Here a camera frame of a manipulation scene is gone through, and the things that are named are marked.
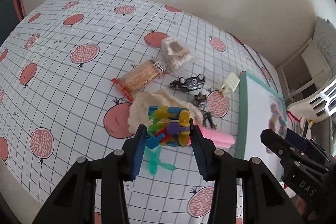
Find white plastic chair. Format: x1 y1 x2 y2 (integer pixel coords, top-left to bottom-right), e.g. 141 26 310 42
287 77 336 123

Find black toy car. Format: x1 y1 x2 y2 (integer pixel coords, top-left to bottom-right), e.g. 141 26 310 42
169 74 206 92

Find cream knitted cloth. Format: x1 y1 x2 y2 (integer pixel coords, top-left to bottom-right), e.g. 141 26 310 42
127 89 203 133

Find black cable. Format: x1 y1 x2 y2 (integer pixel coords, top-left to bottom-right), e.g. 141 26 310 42
225 31 279 92

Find black gold robot figure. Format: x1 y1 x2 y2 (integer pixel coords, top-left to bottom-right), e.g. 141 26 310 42
193 92 217 130

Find white grid pomegranate bedsheet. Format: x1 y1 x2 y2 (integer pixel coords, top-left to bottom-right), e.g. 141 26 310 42
1 0 281 223

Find teal white storage box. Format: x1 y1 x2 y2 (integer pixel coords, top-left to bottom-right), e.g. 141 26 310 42
234 72 289 160

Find colourful plastic block toy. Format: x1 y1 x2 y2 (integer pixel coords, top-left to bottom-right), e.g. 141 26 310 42
146 106 190 149

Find white shelf unit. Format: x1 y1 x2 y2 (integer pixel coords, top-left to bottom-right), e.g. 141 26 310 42
276 39 331 103

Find cotton swabs plastic bag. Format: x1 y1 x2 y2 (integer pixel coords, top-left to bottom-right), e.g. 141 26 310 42
161 36 196 72

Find cream plastic hair claw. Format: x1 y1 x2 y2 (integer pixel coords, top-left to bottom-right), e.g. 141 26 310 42
216 72 240 95

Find pastel twisted hair tie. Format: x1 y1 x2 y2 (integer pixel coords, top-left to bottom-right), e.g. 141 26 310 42
268 103 288 138

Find teal plastic connector toy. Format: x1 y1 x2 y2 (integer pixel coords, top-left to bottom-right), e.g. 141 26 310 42
145 146 176 176

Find toothpick pack red edges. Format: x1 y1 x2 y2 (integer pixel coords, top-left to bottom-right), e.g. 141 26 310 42
112 59 167 102

